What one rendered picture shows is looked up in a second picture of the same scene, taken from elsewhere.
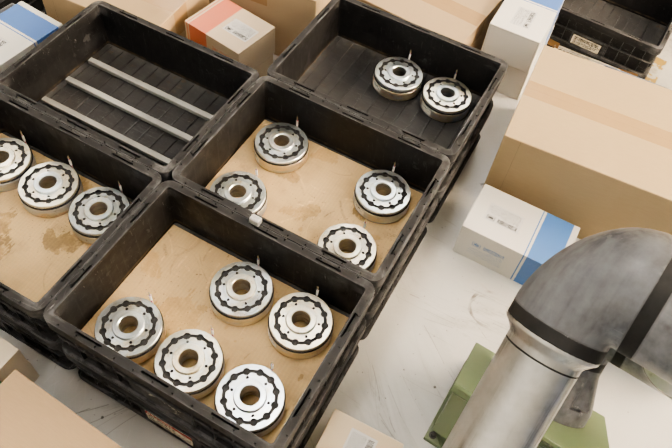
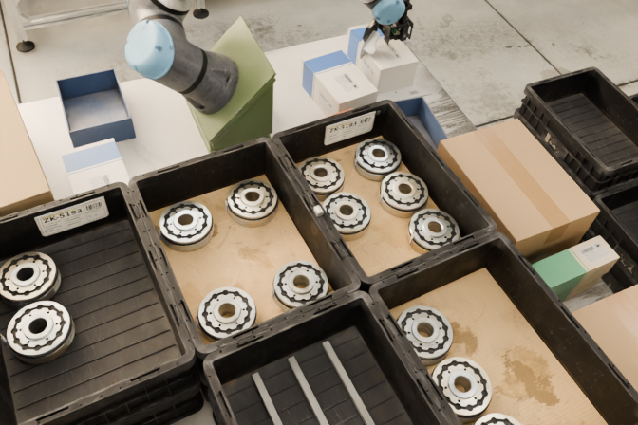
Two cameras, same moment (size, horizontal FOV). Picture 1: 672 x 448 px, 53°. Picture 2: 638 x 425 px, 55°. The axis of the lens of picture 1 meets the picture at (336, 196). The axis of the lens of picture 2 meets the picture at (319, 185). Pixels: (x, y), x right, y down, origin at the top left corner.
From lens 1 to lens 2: 130 cm
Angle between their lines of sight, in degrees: 73
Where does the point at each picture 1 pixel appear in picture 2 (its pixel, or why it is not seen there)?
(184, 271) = (374, 259)
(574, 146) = (11, 153)
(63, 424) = (493, 196)
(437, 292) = not seen: hidden behind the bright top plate
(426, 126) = (74, 272)
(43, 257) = (479, 330)
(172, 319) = (400, 231)
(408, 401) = not seen: hidden behind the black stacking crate
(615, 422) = (164, 97)
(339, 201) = (218, 248)
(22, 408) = (516, 216)
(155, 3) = not seen: outside the picture
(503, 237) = (120, 175)
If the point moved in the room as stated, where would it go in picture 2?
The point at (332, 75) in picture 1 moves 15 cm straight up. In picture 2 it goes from (93, 388) to (71, 349)
